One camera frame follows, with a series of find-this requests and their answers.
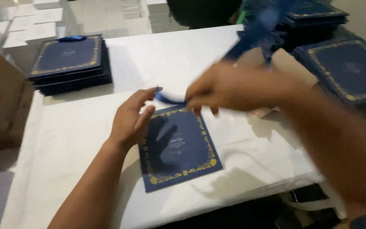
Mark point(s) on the person's left hand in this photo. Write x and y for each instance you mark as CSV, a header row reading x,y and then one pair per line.
x,y
127,122

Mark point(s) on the person's right hand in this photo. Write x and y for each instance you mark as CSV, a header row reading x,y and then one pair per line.
x,y
240,87

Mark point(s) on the person's right fingers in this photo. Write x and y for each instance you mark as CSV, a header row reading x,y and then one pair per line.
x,y
199,97

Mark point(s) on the blue satin ribbon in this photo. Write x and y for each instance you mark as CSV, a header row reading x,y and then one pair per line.
x,y
167,98

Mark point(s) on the blue gold-bordered invitation card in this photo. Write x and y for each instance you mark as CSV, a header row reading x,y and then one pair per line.
x,y
179,149

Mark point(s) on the black chair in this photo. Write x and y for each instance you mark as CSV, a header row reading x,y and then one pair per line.
x,y
202,12

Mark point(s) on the bundle of blue ribbons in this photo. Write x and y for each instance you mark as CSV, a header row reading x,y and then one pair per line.
x,y
256,31

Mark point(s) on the stacks of white envelopes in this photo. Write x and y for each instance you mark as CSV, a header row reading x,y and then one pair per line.
x,y
151,14

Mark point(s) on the white tablecloth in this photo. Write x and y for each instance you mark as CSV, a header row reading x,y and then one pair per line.
x,y
75,133

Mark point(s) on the stack of blue invitation cards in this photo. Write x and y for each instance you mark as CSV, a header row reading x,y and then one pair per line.
x,y
348,71
70,68
316,14

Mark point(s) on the blue ribbon bow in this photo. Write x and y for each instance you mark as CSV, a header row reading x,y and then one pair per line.
x,y
71,38

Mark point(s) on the black bag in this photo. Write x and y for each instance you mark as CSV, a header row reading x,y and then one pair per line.
x,y
307,203

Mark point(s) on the spread of white paper sheets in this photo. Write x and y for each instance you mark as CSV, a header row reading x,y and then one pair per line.
x,y
21,24

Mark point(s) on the brown cardboard box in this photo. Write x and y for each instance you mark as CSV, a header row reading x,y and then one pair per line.
x,y
2,101

